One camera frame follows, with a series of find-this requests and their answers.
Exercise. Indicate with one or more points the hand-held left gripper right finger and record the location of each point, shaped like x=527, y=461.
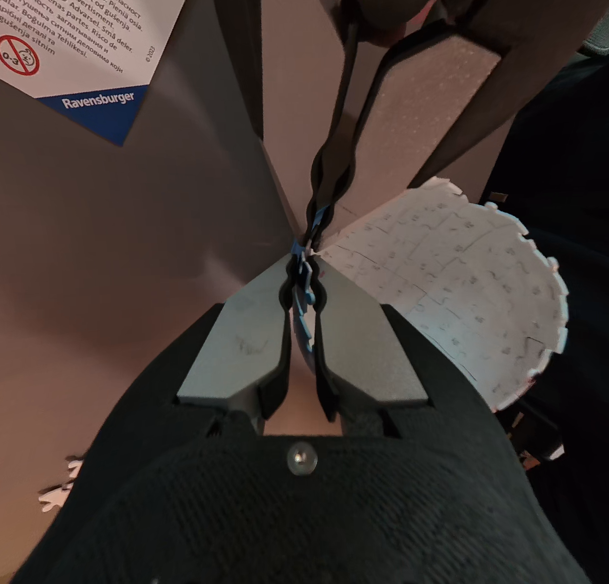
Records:
x=366, y=355

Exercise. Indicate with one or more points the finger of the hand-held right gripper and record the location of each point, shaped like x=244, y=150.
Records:
x=299, y=70
x=418, y=108

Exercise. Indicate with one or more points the blue puzzle ball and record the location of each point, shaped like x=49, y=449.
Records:
x=452, y=298

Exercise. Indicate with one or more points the white instruction sheet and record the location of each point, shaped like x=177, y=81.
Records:
x=85, y=23

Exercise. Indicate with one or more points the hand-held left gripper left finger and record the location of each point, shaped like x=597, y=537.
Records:
x=242, y=351

